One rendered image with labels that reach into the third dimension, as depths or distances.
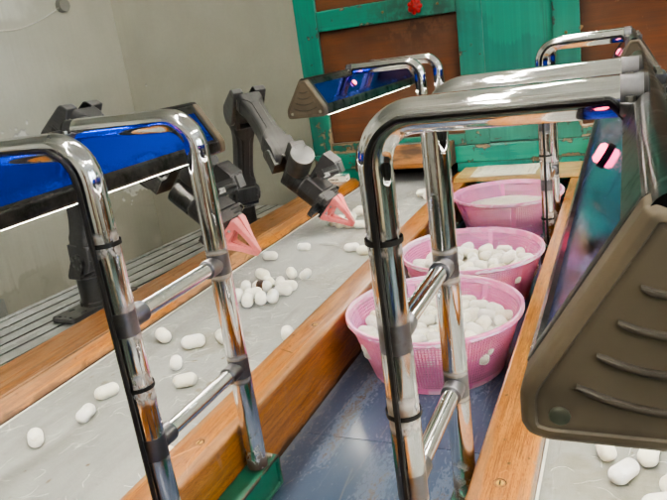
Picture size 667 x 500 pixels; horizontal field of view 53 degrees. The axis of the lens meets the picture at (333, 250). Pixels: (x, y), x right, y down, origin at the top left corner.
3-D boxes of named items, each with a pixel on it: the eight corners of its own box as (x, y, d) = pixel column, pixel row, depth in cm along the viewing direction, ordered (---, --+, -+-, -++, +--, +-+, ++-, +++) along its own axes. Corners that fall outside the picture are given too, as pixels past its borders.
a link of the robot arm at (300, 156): (326, 160, 153) (305, 119, 157) (292, 167, 149) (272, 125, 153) (314, 187, 162) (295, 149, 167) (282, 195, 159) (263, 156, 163)
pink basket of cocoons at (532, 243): (410, 329, 115) (405, 279, 112) (400, 279, 141) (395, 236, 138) (566, 312, 113) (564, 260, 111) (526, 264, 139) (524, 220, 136)
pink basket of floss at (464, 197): (492, 252, 149) (489, 211, 146) (436, 228, 174) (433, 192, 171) (590, 227, 157) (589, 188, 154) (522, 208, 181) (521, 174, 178)
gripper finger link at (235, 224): (279, 232, 127) (241, 202, 129) (261, 243, 121) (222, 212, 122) (263, 258, 131) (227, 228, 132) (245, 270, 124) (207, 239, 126)
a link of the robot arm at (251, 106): (305, 149, 161) (256, 74, 176) (271, 156, 157) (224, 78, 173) (298, 185, 170) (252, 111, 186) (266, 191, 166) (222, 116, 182)
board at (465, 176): (454, 183, 182) (453, 179, 181) (465, 171, 195) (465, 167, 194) (582, 177, 168) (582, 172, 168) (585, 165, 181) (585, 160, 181)
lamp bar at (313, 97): (287, 119, 126) (281, 80, 124) (389, 86, 180) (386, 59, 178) (326, 116, 123) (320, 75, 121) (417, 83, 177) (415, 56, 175)
